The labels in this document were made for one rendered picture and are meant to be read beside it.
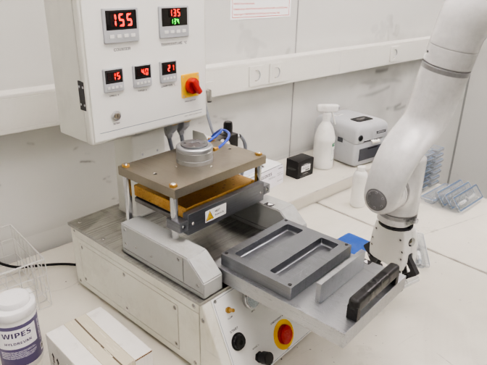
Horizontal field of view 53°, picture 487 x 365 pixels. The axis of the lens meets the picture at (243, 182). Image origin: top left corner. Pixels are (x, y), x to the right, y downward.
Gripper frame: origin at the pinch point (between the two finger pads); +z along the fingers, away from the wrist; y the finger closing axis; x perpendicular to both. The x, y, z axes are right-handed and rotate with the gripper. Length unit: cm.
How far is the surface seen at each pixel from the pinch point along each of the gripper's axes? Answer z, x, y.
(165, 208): -21, 45, 23
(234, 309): -7.6, 41.7, 2.4
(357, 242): 7.5, -17.7, 24.7
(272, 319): -0.3, 31.6, 3.3
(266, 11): -54, -26, 85
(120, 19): -57, 46, 37
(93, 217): -10, 53, 48
